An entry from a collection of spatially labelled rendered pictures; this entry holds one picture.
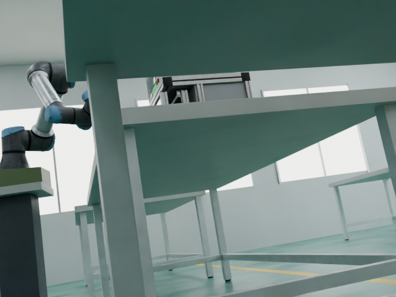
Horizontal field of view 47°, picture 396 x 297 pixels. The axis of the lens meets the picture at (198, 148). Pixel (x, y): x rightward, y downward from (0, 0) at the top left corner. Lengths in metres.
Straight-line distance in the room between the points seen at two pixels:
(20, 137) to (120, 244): 1.81
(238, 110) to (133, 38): 0.65
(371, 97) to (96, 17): 1.08
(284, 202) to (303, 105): 6.29
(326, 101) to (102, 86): 0.85
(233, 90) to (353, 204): 6.28
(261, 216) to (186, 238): 1.31
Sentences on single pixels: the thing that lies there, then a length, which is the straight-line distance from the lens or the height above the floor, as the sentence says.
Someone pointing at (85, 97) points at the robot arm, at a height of 1.02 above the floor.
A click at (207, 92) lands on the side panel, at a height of 1.03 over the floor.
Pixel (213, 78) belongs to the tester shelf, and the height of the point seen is 1.09.
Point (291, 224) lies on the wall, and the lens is 7.71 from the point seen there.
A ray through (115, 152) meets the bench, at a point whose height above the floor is 0.53.
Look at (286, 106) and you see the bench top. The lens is 1.41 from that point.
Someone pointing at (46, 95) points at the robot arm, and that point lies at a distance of 2.10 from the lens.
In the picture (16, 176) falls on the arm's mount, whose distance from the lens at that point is 2.46.
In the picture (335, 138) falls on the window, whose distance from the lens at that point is 8.38.
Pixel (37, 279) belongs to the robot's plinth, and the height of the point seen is 0.29.
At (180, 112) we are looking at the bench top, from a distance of 1.29.
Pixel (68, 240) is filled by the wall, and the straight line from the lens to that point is 6.91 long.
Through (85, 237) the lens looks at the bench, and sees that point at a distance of 3.79.
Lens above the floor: 0.38
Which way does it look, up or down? 11 degrees up
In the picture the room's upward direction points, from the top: 9 degrees counter-clockwise
